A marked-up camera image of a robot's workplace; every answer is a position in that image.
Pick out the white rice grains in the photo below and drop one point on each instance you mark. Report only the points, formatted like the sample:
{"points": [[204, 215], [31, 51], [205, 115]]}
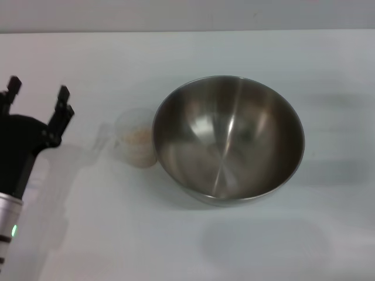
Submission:
{"points": [[137, 146]]}

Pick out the clear plastic measuring cup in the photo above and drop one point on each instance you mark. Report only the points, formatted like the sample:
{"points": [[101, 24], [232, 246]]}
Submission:
{"points": [[134, 137]]}

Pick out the stainless steel bowl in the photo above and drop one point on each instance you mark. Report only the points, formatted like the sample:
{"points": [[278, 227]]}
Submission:
{"points": [[231, 140]]}

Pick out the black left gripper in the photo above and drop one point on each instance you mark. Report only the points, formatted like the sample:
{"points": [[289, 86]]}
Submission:
{"points": [[17, 152]]}

